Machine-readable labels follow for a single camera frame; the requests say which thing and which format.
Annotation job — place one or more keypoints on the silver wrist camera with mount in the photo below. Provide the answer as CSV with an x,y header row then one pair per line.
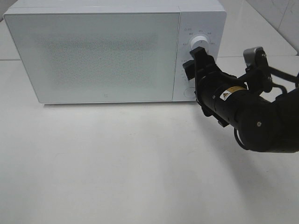
x,y
258,76

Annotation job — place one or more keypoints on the white microwave door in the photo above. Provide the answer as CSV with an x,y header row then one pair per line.
x,y
95,58

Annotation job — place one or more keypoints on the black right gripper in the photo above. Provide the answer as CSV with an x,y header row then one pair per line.
x,y
214,88

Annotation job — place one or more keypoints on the white microwave oven body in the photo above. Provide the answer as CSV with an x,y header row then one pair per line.
x,y
196,17

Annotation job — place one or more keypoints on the white microwave knob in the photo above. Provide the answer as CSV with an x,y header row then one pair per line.
x,y
199,41

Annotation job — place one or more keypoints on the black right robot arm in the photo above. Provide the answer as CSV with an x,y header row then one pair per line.
x,y
262,105

